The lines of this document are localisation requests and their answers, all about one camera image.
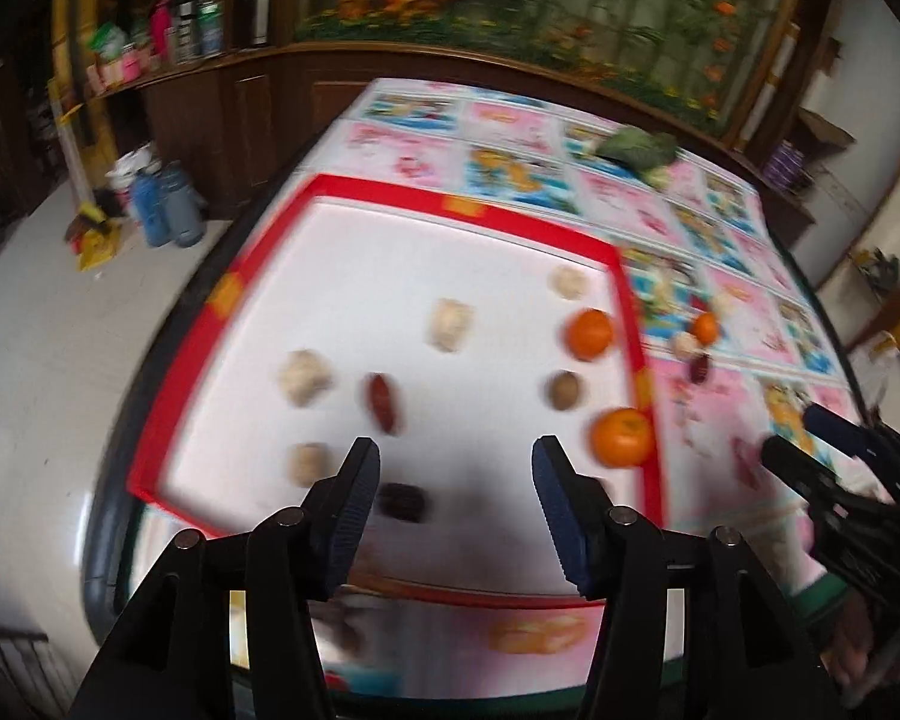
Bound black thermos flask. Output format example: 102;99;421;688
171;0;203;65

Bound brown longan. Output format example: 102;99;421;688
546;369;586;412

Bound red tray with white inside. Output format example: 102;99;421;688
126;172;672;608

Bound yellow dustpan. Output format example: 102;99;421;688
75;229;125;272

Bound dark wooden cabinet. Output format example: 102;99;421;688
45;37;818;241

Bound person's right hand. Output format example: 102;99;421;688
823;600;900;695

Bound grey shoes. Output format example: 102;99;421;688
855;247;900;297

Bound pink bottle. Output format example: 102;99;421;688
146;4;175;68

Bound broom with pale handle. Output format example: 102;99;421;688
49;90;110;230

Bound pink box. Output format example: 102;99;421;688
101;52;147;87

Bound green snack bag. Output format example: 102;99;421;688
90;22;130;65

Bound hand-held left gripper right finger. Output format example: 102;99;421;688
531;433;848;720

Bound white bag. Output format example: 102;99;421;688
105;146;158;200

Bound printed pink and blue tablecloth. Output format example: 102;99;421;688
116;75;871;691

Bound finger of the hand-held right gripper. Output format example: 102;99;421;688
761;435;837;511
804;403;875;460

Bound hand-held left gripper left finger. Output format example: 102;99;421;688
67;435;382;720

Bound clear bottle with green label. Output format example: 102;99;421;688
197;0;224;57

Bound dark red date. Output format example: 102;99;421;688
375;481;428;524

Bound dark table with green rim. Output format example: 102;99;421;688
82;75;893;720

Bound grey-blue water jug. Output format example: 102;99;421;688
161;161;209;250

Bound glass case of artificial plants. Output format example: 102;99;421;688
292;0;803;128

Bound green leafy vegetable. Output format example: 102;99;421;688
596;126;680;188

